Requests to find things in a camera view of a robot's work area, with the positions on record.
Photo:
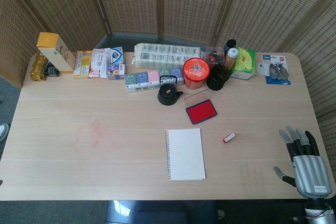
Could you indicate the blue blister card pack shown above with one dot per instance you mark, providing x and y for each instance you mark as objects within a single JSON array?
[{"x": 277, "y": 70}]

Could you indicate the red white stamp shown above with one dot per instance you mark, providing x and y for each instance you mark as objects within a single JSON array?
[{"x": 229, "y": 138}]

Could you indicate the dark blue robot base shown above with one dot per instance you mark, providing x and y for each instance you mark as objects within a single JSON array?
[{"x": 157, "y": 213}]

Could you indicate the gold foil package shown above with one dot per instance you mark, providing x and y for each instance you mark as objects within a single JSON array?
[{"x": 38, "y": 68}]

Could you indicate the small black teapot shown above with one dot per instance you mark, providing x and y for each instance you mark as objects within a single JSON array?
[{"x": 167, "y": 95}]

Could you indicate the pink wet wipes pack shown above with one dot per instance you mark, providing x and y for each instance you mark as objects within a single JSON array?
[{"x": 98, "y": 62}]

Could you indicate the multicolour tissue pack row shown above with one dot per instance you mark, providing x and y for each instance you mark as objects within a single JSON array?
[{"x": 141, "y": 79}]

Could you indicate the purple box peach print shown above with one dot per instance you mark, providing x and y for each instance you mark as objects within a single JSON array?
[{"x": 115, "y": 72}]

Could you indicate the long plastic wrapped paper pack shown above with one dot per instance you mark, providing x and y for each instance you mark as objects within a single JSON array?
[{"x": 162, "y": 53}]

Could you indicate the black mesh pen cup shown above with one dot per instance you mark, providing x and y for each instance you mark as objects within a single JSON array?
[{"x": 218, "y": 80}]

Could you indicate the red ink pad clear lid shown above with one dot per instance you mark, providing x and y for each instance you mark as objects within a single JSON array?
[{"x": 200, "y": 111}]

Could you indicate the orange lidded tub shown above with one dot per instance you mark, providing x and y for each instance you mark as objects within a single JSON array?
[{"x": 196, "y": 69}]

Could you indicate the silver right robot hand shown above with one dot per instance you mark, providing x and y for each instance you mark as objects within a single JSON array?
[{"x": 311, "y": 174}]

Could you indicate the yellow flat box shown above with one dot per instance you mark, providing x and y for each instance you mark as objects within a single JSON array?
[{"x": 82, "y": 65}]

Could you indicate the clear plastic box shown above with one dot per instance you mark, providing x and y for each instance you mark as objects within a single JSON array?
[{"x": 214, "y": 56}]

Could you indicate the blue and white soap box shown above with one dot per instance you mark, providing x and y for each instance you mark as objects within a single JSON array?
[{"x": 115, "y": 54}]

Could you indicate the tall cream orange carton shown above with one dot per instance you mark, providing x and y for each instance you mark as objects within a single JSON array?
[{"x": 56, "y": 53}]

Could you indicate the dark bottle black cap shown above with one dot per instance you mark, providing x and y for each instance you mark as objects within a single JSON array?
[{"x": 231, "y": 43}]

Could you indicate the brown bottle white cap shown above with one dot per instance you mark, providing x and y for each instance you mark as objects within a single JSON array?
[{"x": 231, "y": 56}]

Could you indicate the grey shoe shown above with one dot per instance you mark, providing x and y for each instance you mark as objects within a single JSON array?
[{"x": 3, "y": 132}]

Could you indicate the white spiral notepad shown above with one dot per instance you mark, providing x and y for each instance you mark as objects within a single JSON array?
[{"x": 186, "y": 155}]

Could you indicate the green tissue box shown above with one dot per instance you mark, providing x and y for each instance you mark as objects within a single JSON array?
[{"x": 245, "y": 61}]

